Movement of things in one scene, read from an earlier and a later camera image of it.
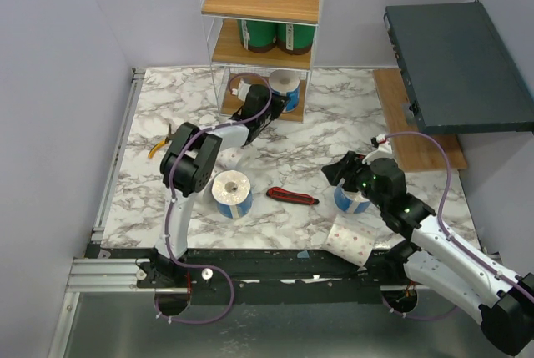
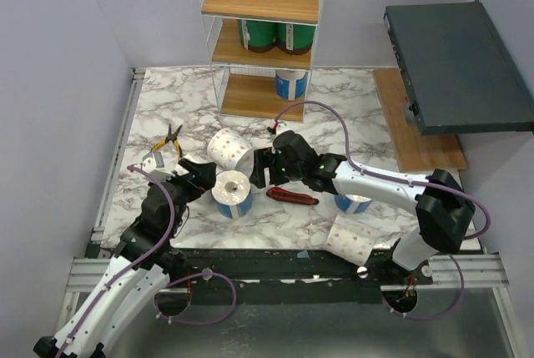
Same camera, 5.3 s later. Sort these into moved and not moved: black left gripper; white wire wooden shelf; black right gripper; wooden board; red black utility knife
Moved: black left gripper; black right gripper
Not moved: wooden board; white wire wooden shelf; red black utility knife
